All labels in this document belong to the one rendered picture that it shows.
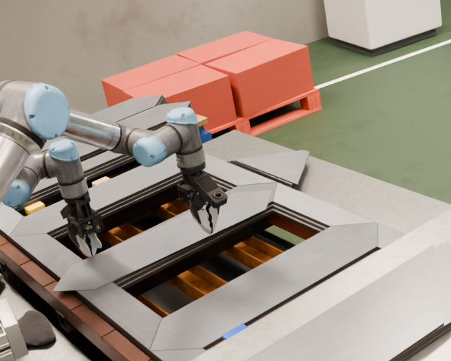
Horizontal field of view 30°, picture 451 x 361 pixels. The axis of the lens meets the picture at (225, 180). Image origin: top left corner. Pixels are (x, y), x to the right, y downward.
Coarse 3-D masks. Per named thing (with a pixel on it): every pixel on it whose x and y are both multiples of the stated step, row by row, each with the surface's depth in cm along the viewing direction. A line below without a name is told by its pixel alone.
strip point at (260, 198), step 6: (240, 192) 264; (246, 192) 263; (252, 192) 262; (258, 192) 262; (264, 192) 261; (270, 192) 260; (246, 198) 259; (252, 198) 258; (258, 198) 258; (264, 198) 257; (258, 204) 254; (264, 204) 253
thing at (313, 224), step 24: (96, 168) 306; (48, 192) 297; (144, 192) 280; (264, 216) 252; (288, 216) 248; (216, 240) 244; (168, 264) 236; (312, 288) 210; (96, 312) 220; (264, 312) 202
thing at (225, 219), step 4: (220, 208) 256; (220, 212) 254; (224, 212) 254; (228, 212) 253; (220, 216) 251; (224, 216) 251; (228, 216) 251; (232, 216) 250; (236, 216) 250; (220, 220) 249; (224, 220) 249; (228, 220) 248; (232, 220) 248; (236, 220) 248; (240, 220) 247; (216, 224) 247; (220, 224) 247; (224, 224) 247; (228, 224) 246; (232, 224) 246; (216, 228) 245; (220, 228) 245; (224, 228) 244
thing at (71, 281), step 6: (72, 270) 238; (66, 276) 236; (72, 276) 235; (78, 276) 234; (60, 282) 233; (66, 282) 233; (72, 282) 232; (78, 282) 232; (84, 282) 231; (66, 288) 230; (72, 288) 229; (78, 288) 229; (84, 288) 228; (90, 288) 227
